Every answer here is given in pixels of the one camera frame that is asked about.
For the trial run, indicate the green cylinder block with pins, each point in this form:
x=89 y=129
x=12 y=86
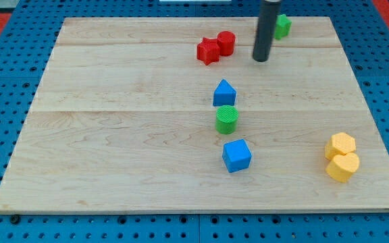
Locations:
x=226 y=119

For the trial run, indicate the blue triangular prism block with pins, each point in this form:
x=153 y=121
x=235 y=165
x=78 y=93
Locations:
x=224 y=94

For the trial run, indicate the blue cube block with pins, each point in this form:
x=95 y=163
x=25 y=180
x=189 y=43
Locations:
x=236 y=155

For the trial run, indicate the light wooden board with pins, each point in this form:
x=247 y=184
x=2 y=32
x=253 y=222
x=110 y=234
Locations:
x=123 y=123

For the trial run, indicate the red star block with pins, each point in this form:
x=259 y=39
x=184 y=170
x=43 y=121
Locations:
x=208 y=50

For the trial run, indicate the red cylinder block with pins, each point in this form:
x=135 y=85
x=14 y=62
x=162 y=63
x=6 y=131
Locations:
x=226 y=41

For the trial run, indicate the green star block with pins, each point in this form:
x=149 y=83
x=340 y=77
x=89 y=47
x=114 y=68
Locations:
x=283 y=25

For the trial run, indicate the dark grey cylindrical robot stylus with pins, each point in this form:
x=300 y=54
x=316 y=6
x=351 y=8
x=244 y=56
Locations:
x=268 y=12

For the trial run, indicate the yellow hexagon block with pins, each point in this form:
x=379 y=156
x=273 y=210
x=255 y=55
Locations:
x=339 y=144

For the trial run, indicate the yellow heart block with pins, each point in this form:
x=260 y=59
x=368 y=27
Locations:
x=342 y=167

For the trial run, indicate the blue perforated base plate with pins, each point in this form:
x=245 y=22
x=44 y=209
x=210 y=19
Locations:
x=25 y=47

